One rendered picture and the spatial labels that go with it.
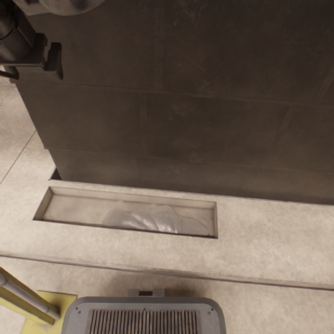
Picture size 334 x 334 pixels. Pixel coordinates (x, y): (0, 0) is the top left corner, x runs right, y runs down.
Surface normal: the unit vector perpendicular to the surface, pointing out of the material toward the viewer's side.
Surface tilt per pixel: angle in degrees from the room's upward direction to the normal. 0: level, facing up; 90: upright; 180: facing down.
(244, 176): 90
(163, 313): 0
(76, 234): 0
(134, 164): 90
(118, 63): 90
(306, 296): 0
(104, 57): 90
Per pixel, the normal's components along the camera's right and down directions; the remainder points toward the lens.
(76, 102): -0.09, 0.75
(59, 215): 0.04, -0.66
